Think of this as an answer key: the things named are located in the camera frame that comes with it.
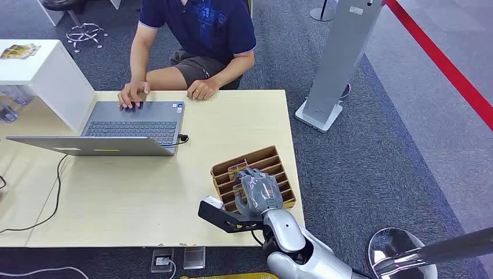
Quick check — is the person's left hand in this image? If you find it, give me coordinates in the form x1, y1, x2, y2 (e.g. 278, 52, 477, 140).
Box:
186, 77, 221, 101

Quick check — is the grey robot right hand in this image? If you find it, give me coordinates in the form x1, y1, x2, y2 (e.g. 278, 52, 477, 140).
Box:
234, 168, 285, 219

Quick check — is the person's right hand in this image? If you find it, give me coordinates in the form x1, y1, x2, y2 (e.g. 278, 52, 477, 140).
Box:
117, 80, 151, 110

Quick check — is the brown slotted card holder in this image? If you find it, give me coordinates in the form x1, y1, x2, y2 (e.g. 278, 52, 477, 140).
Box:
210, 145, 298, 214

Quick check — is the person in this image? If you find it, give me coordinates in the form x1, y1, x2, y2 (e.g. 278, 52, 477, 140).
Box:
117, 0, 258, 110

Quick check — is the grey laptop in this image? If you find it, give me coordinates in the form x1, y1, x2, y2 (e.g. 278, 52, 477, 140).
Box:
5, 101, 186, 158

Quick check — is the chrome stool base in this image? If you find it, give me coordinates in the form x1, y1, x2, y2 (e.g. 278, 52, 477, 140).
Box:
65, 9, 109, 53

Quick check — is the white box shelf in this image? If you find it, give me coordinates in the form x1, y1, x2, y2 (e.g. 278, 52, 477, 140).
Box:
0, 38, 98, 133

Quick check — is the yellow strip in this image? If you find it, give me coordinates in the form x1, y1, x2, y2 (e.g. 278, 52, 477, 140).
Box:
178, 272, 280, 279

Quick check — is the metal floor socket cover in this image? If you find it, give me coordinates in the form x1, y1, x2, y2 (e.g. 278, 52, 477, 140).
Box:
182, 246, 206, 270

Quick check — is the black stool seat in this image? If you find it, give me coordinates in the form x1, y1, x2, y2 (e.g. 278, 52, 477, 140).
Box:
40, 0, 88, 12

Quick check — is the clear plastic bottle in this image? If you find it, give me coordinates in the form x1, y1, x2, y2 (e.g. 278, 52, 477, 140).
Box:
0, 101, 19, 124
0, 84, 34, 106

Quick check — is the floor socket with plug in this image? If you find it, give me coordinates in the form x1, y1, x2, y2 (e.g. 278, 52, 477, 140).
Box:
149, 248, 175, 274

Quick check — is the gold printed sticker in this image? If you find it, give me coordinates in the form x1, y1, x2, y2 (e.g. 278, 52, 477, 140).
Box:
0, 43, 42, 61

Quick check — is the chrome stanchion base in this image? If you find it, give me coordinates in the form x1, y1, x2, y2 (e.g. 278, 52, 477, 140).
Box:
367, 227, 439, 279

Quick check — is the grey kiosk stand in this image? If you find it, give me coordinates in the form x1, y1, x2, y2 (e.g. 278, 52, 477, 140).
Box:
295, 0, 386, 134

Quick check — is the grey round stanchion base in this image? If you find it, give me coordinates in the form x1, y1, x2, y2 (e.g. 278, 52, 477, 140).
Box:
309, 0, 339, 22

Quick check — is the chrome stanchion pole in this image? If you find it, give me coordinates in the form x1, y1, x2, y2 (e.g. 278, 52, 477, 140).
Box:
373, 227, 493, 277

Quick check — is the red barrier belt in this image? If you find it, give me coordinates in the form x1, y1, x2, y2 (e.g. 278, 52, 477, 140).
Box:
385, 0, 493, 133

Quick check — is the black camera bracket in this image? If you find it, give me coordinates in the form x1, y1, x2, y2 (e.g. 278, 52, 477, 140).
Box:
198, 200, 266, 234

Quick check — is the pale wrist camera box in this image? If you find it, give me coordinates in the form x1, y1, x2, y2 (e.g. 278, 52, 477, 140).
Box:
203, 195, 225, 209

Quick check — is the white plug cable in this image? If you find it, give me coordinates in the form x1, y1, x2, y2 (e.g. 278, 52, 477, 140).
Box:
156, 256, 177, 279

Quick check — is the black laptop power cable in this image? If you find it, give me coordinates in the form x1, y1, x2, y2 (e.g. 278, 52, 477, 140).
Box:
0, 134, 190, 235

